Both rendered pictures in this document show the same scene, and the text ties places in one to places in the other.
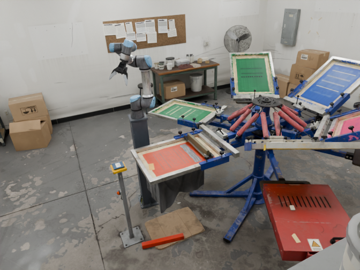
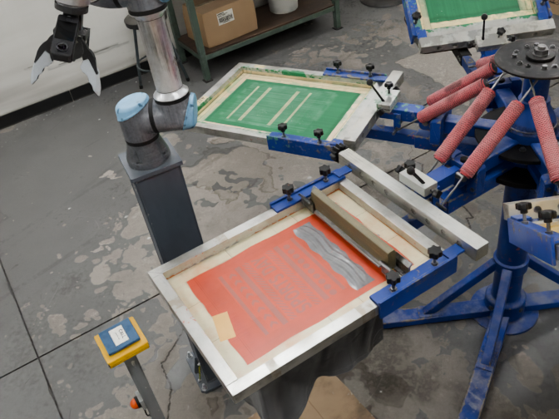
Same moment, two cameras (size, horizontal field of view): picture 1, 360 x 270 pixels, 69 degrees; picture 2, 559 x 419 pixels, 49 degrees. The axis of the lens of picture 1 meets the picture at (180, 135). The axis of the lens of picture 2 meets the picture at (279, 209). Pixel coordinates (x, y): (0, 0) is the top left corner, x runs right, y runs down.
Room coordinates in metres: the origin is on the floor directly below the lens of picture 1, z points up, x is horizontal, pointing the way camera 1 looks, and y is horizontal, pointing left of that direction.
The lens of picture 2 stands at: (0.81, 0.10, 2.34)
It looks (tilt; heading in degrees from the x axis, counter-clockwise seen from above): 39 degrees down; 358
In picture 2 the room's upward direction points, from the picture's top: 10 degrees counter-clockwise
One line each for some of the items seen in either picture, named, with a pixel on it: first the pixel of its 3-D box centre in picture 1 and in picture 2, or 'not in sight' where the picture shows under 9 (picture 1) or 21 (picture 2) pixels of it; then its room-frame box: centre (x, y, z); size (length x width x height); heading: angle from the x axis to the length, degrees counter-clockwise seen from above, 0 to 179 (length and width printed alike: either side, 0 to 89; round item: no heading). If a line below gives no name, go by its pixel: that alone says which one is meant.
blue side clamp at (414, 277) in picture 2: (214, 161); (413, 282); (2.02, -0.30, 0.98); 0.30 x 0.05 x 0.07; 114
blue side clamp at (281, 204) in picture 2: (187, 136); (309, 195); (2.53, -0.08, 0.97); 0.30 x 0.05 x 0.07; 114
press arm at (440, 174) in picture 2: (226, 136); (430, 184); (2.41, -0.48, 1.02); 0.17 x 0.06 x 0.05; 114
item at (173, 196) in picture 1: (183, 187); (327, 365); (1.97, 0.00, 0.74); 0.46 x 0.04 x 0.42; 114
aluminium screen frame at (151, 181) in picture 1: (178, 155); (296, 269); (2.18, 0.03, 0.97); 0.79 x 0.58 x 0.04; 114
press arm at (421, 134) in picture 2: (214, 123); (373, 131); (2.97, -0.43, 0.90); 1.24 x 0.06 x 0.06; 54
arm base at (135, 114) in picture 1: (136, 112); (145, 145); (2.63, 0.45, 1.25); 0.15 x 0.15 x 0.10
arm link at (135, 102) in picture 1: (136, 102); (137, 116); (2.63, 0.44, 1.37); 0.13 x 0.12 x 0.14; 81
